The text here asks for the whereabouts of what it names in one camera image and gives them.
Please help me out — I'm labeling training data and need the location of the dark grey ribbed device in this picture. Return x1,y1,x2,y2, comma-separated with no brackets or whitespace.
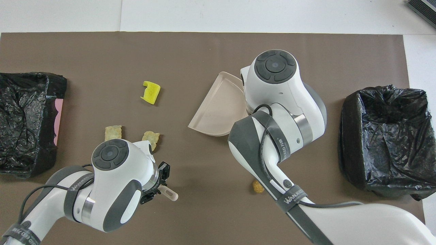
407,0,436,29

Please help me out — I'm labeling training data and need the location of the black bag lined trash bin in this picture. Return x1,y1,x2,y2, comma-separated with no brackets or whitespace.
338,84,436,201

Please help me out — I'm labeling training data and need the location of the pink plastic bin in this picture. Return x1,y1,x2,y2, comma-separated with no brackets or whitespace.
53,97,64,146

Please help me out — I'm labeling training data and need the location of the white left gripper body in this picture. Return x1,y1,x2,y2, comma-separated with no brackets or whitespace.
134,140,161,194

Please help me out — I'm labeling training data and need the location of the beige brush with black bristles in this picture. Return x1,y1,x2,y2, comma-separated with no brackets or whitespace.
158,185,179,202

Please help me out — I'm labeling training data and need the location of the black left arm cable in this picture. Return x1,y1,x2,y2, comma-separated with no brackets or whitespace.
19,163,96,239

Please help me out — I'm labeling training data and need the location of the brown paper table mat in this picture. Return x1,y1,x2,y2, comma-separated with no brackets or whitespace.
0,32,428,245

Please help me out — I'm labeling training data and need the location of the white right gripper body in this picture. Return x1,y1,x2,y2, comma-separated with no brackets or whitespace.
240,65,251,102

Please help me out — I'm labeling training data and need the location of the beige plastic dustpan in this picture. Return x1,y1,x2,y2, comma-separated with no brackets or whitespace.
187,71,246,137

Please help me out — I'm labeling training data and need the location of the notched yellow sponge piece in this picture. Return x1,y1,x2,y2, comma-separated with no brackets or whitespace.
140,81,161,105

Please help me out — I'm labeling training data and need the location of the left black bag bin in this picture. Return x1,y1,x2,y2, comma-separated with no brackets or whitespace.
0,72,67,179

